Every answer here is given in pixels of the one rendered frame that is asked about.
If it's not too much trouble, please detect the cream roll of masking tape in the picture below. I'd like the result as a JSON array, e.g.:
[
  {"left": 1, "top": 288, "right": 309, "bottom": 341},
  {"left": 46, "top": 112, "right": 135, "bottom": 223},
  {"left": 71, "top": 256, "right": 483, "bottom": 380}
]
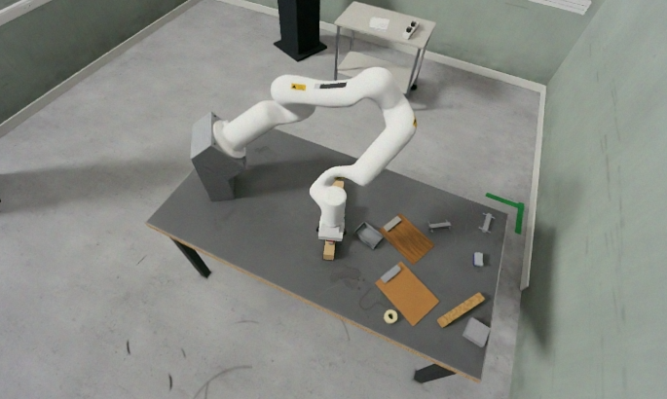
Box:
[{"left": 385, "top": 310, "right": 397, "bottom": 324}]

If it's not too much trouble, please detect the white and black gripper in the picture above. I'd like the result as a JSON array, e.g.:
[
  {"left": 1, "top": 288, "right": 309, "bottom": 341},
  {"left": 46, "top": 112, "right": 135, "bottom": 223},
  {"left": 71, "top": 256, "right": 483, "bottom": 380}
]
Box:
[{"left": 316, "top": 217, "right": 347, "bottom": 235}]

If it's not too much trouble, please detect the wooden flat bar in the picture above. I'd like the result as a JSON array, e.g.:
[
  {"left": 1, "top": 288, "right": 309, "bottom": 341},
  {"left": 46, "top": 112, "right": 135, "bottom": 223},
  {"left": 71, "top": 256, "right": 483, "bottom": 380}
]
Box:
[{"left": 437, "top": 293, "right": 485, "bottom": 328}]

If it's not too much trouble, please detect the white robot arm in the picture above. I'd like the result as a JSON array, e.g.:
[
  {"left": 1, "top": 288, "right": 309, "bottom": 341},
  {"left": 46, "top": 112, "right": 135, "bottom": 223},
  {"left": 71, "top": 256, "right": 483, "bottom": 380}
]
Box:
[{"left": 213, "top": 67, "right": 417, "bottom": 241}]

